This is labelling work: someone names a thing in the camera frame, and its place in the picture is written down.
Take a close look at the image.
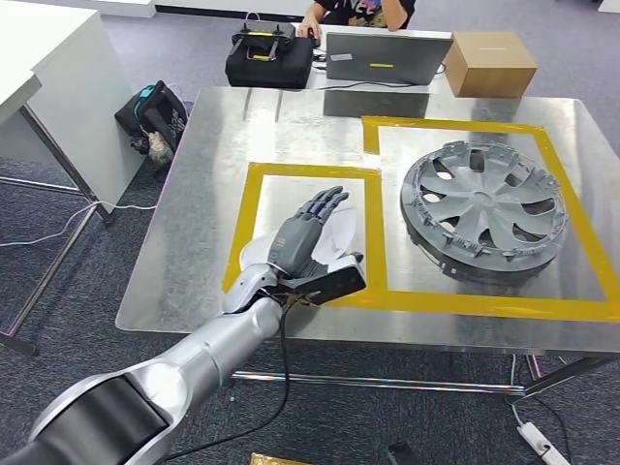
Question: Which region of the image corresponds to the white power strip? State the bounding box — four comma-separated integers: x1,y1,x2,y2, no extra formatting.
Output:
517,421,572,465

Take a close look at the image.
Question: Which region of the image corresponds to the white desk with metal legs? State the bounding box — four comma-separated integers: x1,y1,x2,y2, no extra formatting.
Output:
0,0,146,357

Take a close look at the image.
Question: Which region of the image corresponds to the black and teal bag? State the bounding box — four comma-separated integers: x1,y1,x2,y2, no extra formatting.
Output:
114,79,189,181

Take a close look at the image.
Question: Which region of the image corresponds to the grey plastic wheel hubcap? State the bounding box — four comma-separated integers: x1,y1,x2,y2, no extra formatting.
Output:
400,139,569,284

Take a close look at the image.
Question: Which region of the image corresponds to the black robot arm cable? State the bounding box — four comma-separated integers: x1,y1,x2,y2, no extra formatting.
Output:
161,297,292,465

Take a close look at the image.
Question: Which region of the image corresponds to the black equipment case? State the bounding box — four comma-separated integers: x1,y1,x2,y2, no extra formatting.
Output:
225,20,315,90

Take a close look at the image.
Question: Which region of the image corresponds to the black power cable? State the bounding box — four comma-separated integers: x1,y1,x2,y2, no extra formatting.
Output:
530,394,572,465

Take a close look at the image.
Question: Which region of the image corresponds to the white desk cable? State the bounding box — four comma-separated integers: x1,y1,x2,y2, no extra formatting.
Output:
0,201,158,248

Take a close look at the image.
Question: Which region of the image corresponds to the person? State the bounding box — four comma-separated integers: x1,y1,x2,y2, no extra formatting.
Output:
298,0,417,38

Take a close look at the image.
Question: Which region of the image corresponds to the grey laptop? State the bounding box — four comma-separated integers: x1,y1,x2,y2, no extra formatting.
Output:
325,30,455,86

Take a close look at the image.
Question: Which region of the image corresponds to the brown cardboard box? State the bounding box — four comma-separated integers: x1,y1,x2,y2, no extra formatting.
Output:
443,30,537,99

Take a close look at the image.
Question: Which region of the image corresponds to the white curved panel part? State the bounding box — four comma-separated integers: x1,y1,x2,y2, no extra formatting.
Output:
239,204,361,272

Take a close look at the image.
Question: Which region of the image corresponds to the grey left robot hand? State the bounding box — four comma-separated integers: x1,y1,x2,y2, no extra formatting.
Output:
266,186,351,280

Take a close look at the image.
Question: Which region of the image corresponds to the stainless steel workbench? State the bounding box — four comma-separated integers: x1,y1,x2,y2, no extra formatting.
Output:
115,84,620,399

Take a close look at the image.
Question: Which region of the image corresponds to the beige fluffy object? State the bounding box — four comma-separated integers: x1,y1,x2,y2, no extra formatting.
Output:
147,131,174,165

